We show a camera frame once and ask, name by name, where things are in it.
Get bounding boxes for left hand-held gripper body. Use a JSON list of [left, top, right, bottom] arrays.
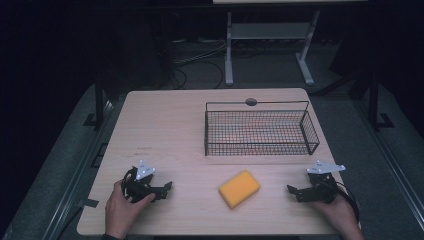
[[121, 159, 162, 204]]

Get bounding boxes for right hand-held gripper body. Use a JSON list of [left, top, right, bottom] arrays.
[[298, 159, 346, 205]]

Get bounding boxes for yellow sponge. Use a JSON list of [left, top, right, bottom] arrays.
[[218, 169, 261, 210]]

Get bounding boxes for black wire basket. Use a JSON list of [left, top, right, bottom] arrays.
[[203, 100, 321, 157]]

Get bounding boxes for person's left hand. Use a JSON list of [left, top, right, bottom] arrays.
[[105, 179, 157, 240]]

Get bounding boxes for person's right hand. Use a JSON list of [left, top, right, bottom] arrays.
[[307, 192, 366, 240]]

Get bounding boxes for white metal stand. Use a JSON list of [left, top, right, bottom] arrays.
[[224, 9, 322, 87]]

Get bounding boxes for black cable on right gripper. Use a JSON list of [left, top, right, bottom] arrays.
[[334, 180, 361, 224]]

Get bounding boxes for aluminium rail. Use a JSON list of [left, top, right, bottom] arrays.
[[353, 98, 424, 232], [41, 99, 125, 240]]

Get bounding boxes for black metal post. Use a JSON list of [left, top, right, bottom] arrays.
[[367, 71, 395, 132], [83, 71, 109, 129]]

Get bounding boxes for cables on floor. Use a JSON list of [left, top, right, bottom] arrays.
[[169, 38, 230, 90]]

